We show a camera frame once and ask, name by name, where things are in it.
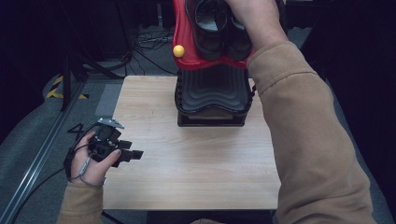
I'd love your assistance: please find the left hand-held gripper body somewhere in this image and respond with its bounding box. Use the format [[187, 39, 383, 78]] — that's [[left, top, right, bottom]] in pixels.
[[88, 117, 126, 169]]

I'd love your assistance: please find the black ribbed shoe rack tray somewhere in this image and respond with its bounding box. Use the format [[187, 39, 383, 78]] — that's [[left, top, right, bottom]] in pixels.
[[174, 63, 257, 115]]

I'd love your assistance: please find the red and black toy machine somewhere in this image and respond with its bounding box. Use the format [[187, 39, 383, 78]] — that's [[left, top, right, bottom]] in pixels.
[[172, 0, 260, 71]]

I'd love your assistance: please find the black leather shoe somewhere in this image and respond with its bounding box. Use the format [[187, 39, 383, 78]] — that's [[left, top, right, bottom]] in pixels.
[[223, 13, 254, 62], [185, 0, 232, 62]]

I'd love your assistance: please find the person's left hand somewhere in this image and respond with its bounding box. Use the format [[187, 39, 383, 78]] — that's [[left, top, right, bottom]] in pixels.
[[70, 132, 122, 188]]

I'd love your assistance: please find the person's right hand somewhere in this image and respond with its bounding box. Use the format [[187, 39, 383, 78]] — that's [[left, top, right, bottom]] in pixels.
[[223, 0, 290, 51]]

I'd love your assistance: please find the black metal stand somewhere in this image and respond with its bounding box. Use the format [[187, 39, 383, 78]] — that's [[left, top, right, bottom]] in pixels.
[[60, 50, 126, 112]]

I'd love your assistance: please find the yellow and black floor tape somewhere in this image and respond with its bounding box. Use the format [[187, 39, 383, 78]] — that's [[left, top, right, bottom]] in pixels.
[[45, 75, 90, 101]]

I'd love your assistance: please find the black base box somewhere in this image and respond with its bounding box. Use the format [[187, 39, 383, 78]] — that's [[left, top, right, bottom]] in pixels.
[[177, 109, 249, 128]]

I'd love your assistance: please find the yellow round knob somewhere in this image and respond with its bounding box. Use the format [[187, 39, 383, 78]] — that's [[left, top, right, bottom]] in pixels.
[[172, 44, 186, 59]]

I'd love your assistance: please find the grey wrist strap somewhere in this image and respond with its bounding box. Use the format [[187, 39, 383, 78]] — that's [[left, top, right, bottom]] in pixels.
[[69, 154, 107, 189]]

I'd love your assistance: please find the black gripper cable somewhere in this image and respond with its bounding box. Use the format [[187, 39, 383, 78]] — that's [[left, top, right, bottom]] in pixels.
[[8, 121, 106, 224]]

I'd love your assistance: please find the metal floor rail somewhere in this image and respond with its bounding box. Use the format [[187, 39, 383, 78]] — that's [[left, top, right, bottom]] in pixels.
[[0, 81, 86, 224]]

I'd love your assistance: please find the bundle of floor cables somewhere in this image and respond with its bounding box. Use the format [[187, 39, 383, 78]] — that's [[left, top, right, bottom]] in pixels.
[[124, 26, 179, 77]]

